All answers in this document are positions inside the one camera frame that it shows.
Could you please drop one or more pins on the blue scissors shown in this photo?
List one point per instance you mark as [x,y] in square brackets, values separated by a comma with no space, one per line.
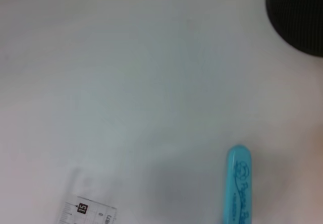
[239,183]

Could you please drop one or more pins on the transparent plastic ruler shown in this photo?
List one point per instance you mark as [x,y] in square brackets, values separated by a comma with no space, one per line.
[85,212]

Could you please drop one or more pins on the black mesh pen holder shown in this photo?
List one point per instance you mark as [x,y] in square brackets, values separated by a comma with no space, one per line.
[300,14]

